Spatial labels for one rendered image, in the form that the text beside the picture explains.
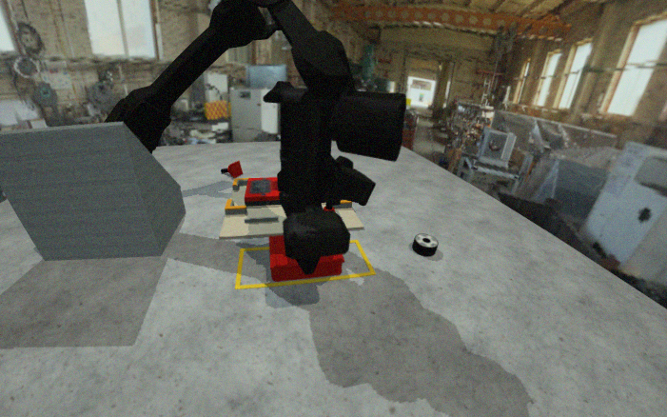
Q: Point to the yellow rectangular outline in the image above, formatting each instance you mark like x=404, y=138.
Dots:
x=240, y=265

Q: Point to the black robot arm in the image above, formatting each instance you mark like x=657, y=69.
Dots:
x=361, y=122

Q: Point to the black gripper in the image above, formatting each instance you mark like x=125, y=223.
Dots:
x=309, y=231

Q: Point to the small black toy tyre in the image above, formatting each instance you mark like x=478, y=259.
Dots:
x=425, y=245

